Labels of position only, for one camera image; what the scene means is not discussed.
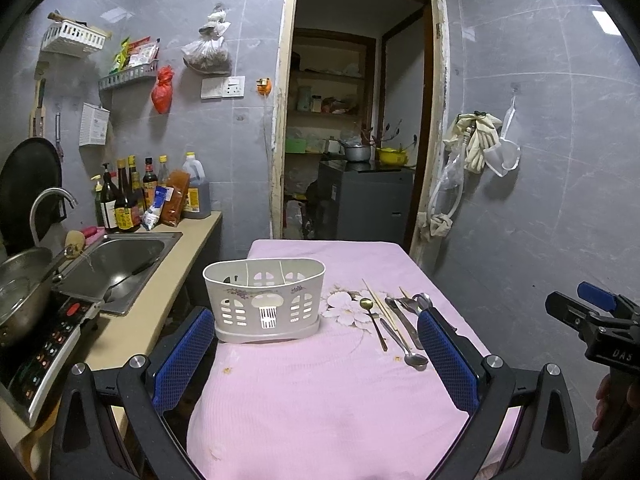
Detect chrome faucet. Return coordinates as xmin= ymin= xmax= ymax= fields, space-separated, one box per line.
xmin=28 ymin=186 xmax=79 ymax=247

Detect pink floral tablecloth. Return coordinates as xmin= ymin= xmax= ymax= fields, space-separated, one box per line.
xmin=186 ymin=240 xmax=473 ymax=479

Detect gold spoon dark handle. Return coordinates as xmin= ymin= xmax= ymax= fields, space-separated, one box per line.
xmin=359 ymin=297 xmax=388 ymax=352

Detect white wall socket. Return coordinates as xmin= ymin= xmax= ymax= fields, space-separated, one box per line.
xmin=201 ymin=76 xmax=245 ymax=100

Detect dark soy sauce bottle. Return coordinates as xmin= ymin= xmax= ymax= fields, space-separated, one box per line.
xmin=115 ymin=158 xmax=140 ymax=233

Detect stainless steel sink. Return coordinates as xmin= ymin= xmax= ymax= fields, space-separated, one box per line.
xmin=52 ymin=232 xmax=182 ymax=316

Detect clear hanging plastic bag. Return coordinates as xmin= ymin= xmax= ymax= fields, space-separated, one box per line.
xmin=483 ymin=94 xmax=522 ymax=178

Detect metal wall shelf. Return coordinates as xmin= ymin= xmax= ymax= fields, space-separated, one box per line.
xmin=98 ymin=60 xmax=158 ymax=91

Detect clear bag of goods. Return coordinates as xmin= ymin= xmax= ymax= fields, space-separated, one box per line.
xmin=181 ymin=3 xmax=231 ymax=76

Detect yellow bowl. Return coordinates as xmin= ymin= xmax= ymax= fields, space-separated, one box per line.
xmin=376 ymin=148 xmax=409 ymax=167

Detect aluminium cooking pot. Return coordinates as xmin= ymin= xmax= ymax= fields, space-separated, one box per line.
xmin=341 ymin=141 xmax=372 ymax=162

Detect red plastic bag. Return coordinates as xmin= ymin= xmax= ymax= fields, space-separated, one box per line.
xmin=151 ymin=65 xmax=174 ymax=114

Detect dark grey cabinet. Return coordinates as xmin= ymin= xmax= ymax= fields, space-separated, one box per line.
xmin=314 ymin=159 xmax=413 ymax=245

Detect black frying pan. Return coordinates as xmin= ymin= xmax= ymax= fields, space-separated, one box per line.
xmin=1 ymin=138 xmax=62 ymax=256

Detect orange spice packet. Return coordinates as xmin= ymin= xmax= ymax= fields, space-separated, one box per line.
xmin=160 ymin=169 xmax=190 ymax=226

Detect orange wall hook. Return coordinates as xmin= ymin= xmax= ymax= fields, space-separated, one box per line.
xmin=256 ymin=77 xmax=272 ymax=98

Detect large oil jug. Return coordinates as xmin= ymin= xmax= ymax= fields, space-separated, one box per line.
xmin=182 ymin=152 xmax=210 ymax=219

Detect white wall box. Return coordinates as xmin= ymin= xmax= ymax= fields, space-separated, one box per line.
xmin=78 ymin=103 xmax=111 ymax=148

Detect induction cooker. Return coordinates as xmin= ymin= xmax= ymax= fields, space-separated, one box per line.
xmin=1 ymin=292 xmax=103 ymax=428

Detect cream rubber gloves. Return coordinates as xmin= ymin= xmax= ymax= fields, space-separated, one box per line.
xmin=442 ymin=112 xmax=502 ymax=174

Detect white plastic utensil holder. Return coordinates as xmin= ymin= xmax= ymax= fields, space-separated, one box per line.
xmin=203 ymin=258 xmax=326 ymax=344

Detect silver spoon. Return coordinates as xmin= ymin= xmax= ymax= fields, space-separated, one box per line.
xmin=413 ymin=292 xmax=433 ymax=312
xmin=381 ymin=318 xmax=428 ymax=372

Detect steel pot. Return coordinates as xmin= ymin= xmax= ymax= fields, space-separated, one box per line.
xmin=1 ymin=247 xmax=65 ymax=347

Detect wooden door frame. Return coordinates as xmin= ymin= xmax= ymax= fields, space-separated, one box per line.
xmin=270 ymin=0 xmax=451 ymax=240

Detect white wall basket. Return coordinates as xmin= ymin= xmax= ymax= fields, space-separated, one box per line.
xmin=40 ymin=12 xmax=112 ymax=58

